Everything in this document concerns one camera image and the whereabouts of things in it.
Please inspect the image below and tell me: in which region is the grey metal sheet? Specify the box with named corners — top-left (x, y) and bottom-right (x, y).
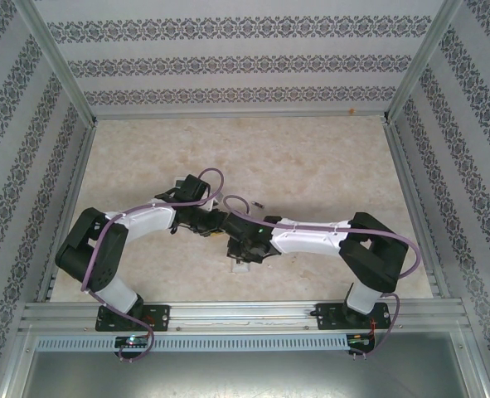
top-left (20, 350), bottom-right (473, 398)

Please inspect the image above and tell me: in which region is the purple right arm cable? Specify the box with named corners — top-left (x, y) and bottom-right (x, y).
top-left (222, 196), bottom-right (421, 362)

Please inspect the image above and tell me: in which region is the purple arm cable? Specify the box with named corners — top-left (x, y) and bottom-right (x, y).
top-left (80, 167), bottom-right (226, 364)
top-left (222, 196), bottom-right (421, 362)

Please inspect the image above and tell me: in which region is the wide aluminium mounting rail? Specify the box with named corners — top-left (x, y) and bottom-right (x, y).
top-left (18, 301), bottom-right (466, 332)

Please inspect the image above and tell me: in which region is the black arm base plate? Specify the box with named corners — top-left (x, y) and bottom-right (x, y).
top-left (315, 302), bottom-right (389, 332)
top-left (97, 304), bottom-right (171, 332)

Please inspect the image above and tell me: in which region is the aluminium frame rail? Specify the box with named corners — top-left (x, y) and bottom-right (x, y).
top-left (383, 119), bottom-right (453, 299)
top-left (90, 112), bottom-right (391, 124)
top-left (36, 122), bottom-right (100, 303)

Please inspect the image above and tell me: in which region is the perforated white cable tray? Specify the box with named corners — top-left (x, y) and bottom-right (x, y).
top-left (35, 334), bottom-right (350, 354)

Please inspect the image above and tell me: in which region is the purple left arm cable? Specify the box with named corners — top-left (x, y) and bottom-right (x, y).
top-left (80, 167), bottom-right (226, 364)

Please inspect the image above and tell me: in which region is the aluminium frame post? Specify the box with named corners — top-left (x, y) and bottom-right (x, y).
top-left (14, 0), bottom-right (99, 128)
top-left (385, 0), bottom-right (465, 124)
top-left (451, 302), bottom-right (490, 398)
top-left (0, 327), bottom-right (34, 398)

